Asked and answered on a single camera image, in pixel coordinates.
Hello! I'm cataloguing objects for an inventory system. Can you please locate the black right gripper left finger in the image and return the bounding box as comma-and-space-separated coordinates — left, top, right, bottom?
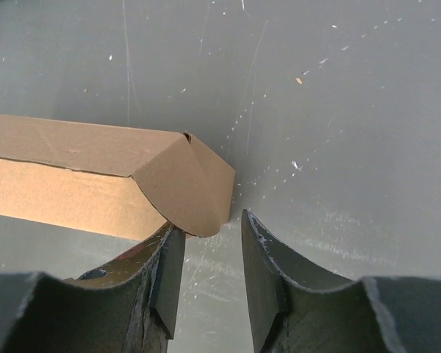
0, 224, 186, 352

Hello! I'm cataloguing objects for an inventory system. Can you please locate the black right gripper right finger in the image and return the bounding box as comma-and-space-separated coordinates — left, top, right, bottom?
241, 211, 441, 352

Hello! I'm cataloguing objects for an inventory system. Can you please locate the brown cardboard box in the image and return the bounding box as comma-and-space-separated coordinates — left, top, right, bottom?
0, 114, 235, 240

